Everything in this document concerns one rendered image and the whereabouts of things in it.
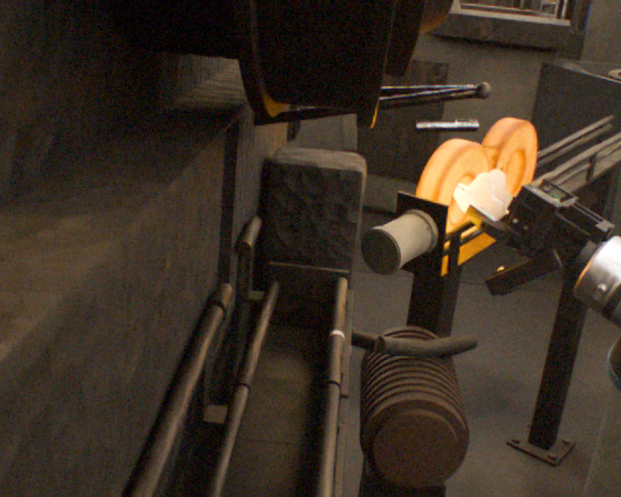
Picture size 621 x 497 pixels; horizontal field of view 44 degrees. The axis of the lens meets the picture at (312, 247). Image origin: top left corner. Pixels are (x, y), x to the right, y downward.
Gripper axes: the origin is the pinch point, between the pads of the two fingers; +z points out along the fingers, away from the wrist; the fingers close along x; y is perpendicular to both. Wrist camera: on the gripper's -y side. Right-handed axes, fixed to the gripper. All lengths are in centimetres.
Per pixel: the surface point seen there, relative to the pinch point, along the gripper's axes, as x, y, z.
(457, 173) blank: 3.1, 3.8, -0.2
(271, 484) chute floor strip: 59, 1, -20
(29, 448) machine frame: 81, 20, -23
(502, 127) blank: -11.9, 7.4, 2.7
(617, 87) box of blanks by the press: -167, -9, 31
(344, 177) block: 31.9, 8.3, -1.1
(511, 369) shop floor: -94, -75, -1
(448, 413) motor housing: 20.3, -14.5, -19.1
